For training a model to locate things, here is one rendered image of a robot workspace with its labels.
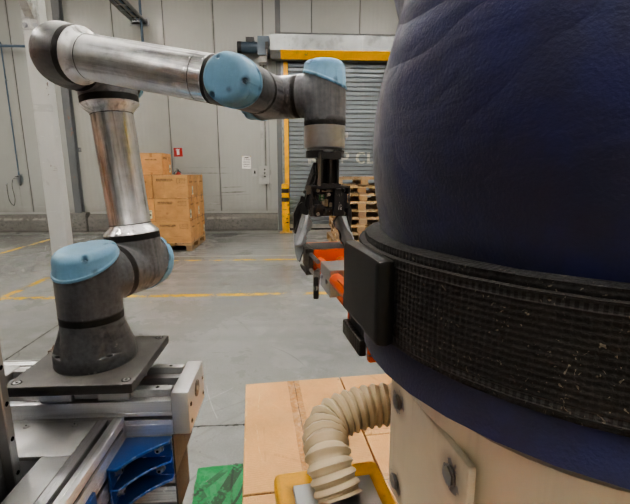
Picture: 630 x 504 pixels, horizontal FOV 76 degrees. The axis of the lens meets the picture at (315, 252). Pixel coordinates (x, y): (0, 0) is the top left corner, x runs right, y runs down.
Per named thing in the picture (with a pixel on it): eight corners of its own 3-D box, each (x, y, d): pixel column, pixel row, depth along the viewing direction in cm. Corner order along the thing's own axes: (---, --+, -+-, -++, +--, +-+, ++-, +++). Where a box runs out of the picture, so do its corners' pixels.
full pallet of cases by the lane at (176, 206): (192, 251, 730) (186, 151, 696) (134, 251, 724) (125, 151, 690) (206, 239, 848) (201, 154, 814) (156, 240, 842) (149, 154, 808)
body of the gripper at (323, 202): (309, 220, 71) (308, 149, 69) (302, 215, 79) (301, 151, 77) (351, 219, 73) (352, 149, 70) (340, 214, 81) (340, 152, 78)
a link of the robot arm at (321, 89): (307, 68, 76) (351, 64, 74) (307, 129, 79) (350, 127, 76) (292, 57, 69) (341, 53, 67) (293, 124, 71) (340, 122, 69)
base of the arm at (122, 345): (35, 377, 75) (27, 326, 73) (77, 343, 89) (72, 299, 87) (119, 374, 76) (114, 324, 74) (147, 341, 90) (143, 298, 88)
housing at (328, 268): (369, 295, 65) (369, 268, 64) (327, 298, 63) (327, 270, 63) (356, 284, 71) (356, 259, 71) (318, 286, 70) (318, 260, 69)
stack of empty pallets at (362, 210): (390, 248, 758) (393, 177, 732) (332, 248, 751) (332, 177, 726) (376, 237, 884) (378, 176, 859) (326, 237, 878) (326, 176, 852)
